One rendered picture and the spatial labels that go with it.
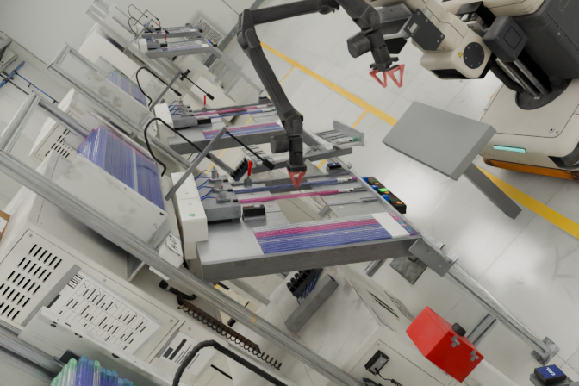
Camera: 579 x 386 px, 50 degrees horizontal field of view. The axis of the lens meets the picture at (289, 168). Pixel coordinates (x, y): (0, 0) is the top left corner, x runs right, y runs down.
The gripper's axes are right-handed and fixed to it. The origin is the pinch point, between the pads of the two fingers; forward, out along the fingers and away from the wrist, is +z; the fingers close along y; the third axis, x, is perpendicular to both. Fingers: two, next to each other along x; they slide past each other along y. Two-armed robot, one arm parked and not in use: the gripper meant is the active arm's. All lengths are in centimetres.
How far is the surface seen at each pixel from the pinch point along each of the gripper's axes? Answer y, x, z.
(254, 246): 50, -27, 1
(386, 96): -185, 114, 7
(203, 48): -440, 13, -2
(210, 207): 27.3, -37.5, -4.9
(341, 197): 16.3, 13.6, 1.0
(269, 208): 19.0, -15.3, 1.0
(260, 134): -85, 2, 1
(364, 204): 25.3, 19.4, 1.1
